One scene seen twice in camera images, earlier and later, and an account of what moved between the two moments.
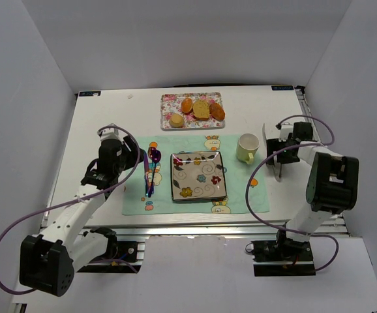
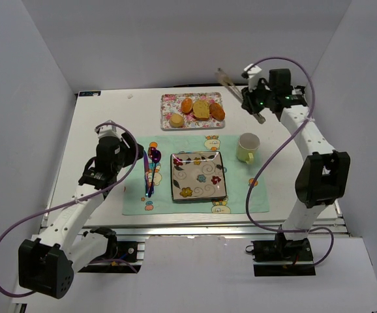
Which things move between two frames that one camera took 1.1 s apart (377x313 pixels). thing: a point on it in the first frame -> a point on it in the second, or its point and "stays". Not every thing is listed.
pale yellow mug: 247,145 stays
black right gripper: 276,156 -> 248,100
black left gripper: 136,156 stays
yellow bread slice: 201,109 stays
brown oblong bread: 217,111 stays
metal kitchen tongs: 276,167 -> 235,90
